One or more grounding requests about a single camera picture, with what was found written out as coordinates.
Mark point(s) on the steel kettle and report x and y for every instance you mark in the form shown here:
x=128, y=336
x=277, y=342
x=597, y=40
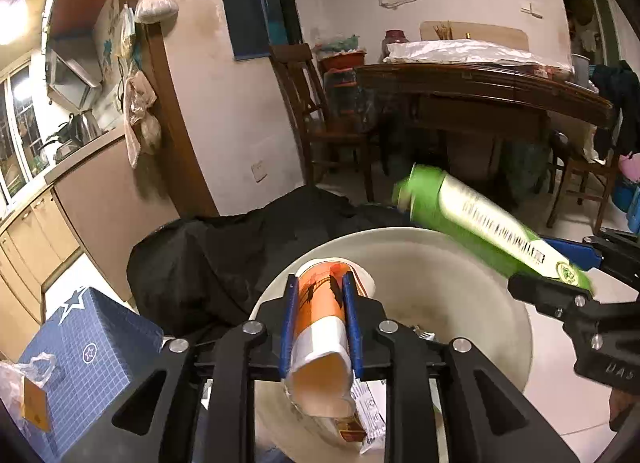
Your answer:
x=89, y=125

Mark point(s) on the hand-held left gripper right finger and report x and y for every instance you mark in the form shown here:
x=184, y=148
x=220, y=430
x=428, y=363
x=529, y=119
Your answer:
x=351, y=338

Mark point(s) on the range hood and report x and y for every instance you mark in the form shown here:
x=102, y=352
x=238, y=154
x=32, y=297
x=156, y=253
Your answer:
x=72, y=78

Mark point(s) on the beige kitchen base cabinets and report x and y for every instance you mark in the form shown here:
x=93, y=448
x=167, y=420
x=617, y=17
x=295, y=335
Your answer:
x=60, y=213

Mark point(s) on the blue checked tablecloth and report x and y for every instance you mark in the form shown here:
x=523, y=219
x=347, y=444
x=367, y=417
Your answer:
x=85, y=363

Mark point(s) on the small yellow box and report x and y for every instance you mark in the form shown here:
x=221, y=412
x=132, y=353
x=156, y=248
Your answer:
x=36, y=403

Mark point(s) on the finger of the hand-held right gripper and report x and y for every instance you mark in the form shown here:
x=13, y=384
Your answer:
x=580, y=254
x=550, y=298

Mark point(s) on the white plastic sheet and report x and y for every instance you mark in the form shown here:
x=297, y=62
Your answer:
x=475, y=53

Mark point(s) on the dark wooden dining table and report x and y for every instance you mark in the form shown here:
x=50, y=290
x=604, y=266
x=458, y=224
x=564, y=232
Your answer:
x=480, y=93

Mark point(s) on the kitchen window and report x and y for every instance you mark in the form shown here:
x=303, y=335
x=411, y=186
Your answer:
x=15, y=133

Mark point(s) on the black cloth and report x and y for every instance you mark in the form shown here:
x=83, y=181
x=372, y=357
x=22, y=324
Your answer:
x=225, y=263

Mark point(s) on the yellowish hanging plastic bag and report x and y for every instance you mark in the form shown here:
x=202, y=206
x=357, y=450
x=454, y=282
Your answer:
x=126, y=33

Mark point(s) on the dark hanging clothes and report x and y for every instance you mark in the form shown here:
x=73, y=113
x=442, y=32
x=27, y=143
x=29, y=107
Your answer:
x=617, y=98

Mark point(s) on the white plastic bucket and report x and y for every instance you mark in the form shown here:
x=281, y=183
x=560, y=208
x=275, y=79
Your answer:
x=450, y=283

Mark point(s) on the brown wooden door frame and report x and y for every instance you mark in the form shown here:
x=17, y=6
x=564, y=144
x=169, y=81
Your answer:
x=175, y=118

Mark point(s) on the person's right hand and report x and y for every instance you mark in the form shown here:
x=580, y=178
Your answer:
x=625, y=405

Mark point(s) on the white wall socket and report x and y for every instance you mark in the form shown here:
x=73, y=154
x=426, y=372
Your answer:
x=259, y=171

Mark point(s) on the clear plastic bag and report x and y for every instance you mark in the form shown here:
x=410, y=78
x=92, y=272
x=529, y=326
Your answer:
x=30, y=368

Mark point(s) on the flower wall sticker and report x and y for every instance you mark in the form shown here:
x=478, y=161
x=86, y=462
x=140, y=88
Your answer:
x=107, y=50

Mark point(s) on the dark wooden chair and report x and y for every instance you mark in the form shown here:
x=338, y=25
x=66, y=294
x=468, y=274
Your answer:
x=320, y=118
x=580, y=178

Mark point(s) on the green toothpaste box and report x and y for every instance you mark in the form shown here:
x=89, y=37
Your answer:
x=475, y=223

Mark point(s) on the red jar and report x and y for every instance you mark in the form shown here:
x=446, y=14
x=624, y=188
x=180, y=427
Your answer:
x=395, y=37

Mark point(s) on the orange white paper cup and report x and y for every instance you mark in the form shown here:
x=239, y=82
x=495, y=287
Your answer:
x=320, y=323

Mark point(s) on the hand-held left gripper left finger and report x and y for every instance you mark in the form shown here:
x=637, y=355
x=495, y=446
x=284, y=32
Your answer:
x=289, y=338

